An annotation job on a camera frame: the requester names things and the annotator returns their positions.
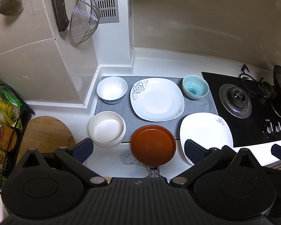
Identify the steel ladle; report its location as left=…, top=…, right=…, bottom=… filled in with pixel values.
left=0, top=0, right=23, bottom=16

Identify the cream round bowl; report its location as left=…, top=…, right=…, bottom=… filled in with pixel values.
left=88, top=111, right=126, bottom=147

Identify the metal mesh strainer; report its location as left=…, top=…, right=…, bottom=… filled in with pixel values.
left=69, top=0, right=100, bottom=45

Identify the teal spiral ceramic bowl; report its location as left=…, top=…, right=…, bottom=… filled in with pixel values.
left=182, top=75, right=210, bottom=100

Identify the black gas stove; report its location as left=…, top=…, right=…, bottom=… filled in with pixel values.
left=202, top=65, right=281, bottom=147

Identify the brown round plate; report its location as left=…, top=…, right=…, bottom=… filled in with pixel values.
left=130, top=125, right=177, bottom=166

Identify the white printed cloth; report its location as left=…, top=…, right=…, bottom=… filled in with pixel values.
left=85, top=140, right=192, bottom=180

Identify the white square plate blue flower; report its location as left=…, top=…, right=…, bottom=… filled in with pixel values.
left=179, top=112, right=234, bottom=166

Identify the cleaver with wooden handle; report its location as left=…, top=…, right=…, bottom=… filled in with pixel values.
left=51, top=0, right=70, bottom=32

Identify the large white floral square plate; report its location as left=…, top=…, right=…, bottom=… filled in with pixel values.
left=130, top=78, right=185, bottom=122

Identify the cooking oil bottle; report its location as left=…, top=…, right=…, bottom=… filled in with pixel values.
left=0, top=120, right=17, bottom=151

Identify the grey wall vent grille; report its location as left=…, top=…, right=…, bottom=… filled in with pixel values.
left=95, top=0, right=119, bottom=24

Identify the white bowl blue pattern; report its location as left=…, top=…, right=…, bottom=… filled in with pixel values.
left=96, top=77, right=128, bottom=105

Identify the black wire spice rack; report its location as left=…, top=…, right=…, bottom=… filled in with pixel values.
left=0, top=80, right=35, bottom=194

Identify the grey drying mat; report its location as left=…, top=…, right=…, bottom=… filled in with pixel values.
left=95, top=76, right=218, bottom=141

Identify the yellow green snack packet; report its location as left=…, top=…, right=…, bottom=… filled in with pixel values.
left=0, top=88, right=22, bottom=130

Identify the round wooden cutting board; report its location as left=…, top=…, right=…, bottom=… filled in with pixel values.
left=17, top=116, right=76, bottom=161

